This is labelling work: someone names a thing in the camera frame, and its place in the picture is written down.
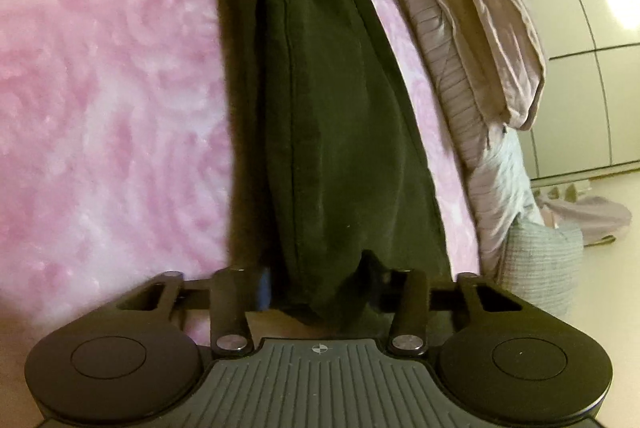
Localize cream wardrobe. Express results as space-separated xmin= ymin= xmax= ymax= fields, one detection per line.
xmin=490 ymin=0 xmax=640 ymax=183

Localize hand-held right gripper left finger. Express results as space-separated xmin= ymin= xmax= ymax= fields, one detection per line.
xmin=114 ymin=266 xmax=273 ymax=355

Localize grey cushion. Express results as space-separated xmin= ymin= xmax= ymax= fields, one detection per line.
xmin=497 ymin=222 xmax=585 ymax=321

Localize pink rose blanket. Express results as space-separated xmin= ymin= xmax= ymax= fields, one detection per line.
xmin=0 ymin=0 xmax=473 ymax=361

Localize lilac cloth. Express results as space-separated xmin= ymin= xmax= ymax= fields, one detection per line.
xmin=537 ymin=197 xmax=632 ymax=245

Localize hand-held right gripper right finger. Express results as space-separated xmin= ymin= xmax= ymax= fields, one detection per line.
xmin=361 ymin=268 xmax=532 ymax=355

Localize black pants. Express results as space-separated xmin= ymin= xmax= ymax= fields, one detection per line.
xmin=212 ymin=0 xmax=448 ymax=331

